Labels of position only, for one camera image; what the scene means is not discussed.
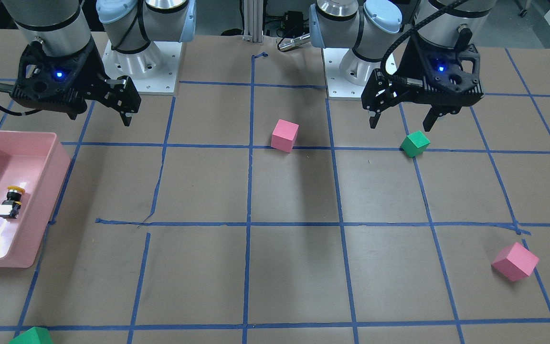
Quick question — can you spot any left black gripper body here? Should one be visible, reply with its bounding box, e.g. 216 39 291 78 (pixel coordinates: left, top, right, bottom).
361 34 485 113

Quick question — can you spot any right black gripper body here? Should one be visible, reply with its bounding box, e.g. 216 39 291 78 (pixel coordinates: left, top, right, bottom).
12 41 141 120

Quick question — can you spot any yellow black push button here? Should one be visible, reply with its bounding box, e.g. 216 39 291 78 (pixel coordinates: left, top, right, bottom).
0 185 26 219

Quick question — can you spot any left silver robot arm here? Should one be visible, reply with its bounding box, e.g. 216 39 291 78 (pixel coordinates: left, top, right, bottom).
308 0 495 131

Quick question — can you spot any green cube near left arm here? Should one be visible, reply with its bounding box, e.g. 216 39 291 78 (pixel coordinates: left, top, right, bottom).
400 131 431 158

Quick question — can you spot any pink plastic bin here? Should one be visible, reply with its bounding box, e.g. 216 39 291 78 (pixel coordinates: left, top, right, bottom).
0 130 70 268

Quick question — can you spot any pink cube centre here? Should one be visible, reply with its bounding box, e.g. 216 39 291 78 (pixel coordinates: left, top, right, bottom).
270 119 299 153

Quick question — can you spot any pink cube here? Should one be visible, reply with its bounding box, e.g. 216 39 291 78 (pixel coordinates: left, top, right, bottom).
270 119 299 153
491 242 540 282

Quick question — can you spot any pink cube far side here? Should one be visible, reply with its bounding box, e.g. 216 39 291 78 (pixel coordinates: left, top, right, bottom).
491 242 540 282

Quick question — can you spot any green cube table edge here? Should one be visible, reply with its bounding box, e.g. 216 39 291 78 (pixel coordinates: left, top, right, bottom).
9 327 54 344

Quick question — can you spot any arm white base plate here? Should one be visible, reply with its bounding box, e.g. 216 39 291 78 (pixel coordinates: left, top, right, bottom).
322 48 380 100
102 41 184 95

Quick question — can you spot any aluminium frame post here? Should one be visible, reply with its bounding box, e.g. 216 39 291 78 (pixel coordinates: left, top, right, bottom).
240 0 265 45

